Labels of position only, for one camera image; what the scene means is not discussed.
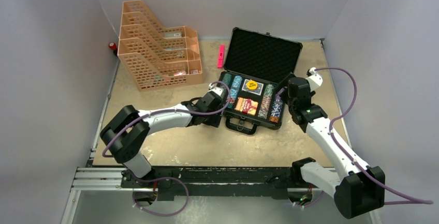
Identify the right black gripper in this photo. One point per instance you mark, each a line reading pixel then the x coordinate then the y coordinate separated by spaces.
pixel 284 83

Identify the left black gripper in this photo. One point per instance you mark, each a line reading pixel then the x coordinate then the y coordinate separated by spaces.
pixel 214 120

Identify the blue playing card deck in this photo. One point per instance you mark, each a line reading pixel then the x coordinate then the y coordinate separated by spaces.
pixel 256 92

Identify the black poker chip case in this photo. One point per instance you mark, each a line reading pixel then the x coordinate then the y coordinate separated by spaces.
pixel 262 58

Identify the red playing card deck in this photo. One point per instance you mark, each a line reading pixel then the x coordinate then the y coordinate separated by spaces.
pixel 246 106

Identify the yellow round button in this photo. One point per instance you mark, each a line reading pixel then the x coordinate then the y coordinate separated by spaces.
pixel 252 85

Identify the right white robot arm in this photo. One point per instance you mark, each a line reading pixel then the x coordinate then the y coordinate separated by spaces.
pixel 353 185

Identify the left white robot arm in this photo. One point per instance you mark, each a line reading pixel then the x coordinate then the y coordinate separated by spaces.
pixel 126 132

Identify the blue orange chip row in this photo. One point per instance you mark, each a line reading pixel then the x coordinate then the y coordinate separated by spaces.
pixel 277 109

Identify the green poker chip row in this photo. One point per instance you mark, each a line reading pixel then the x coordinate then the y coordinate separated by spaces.
pixel 226 80

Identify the blue red chip row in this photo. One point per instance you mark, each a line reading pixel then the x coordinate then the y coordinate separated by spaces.
pixel 234 89

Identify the pink marker pen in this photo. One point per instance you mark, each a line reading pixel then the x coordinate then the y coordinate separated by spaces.
pixel 220 58

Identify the orange plastic file organizer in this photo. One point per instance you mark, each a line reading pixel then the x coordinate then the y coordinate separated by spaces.
pixel 155 56

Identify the red emergency button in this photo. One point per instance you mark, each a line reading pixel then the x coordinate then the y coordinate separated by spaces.
pixel 113 47

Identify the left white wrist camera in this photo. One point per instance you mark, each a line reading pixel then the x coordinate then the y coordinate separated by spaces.
pixel 213 88

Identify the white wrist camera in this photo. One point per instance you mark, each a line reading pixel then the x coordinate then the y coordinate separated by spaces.
pixel 314 79
pixel 213 88

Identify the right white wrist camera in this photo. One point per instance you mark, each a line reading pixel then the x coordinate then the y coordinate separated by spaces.
pixel 314 79

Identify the black metal base rail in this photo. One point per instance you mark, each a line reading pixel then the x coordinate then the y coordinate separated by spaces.
pixel 168 182

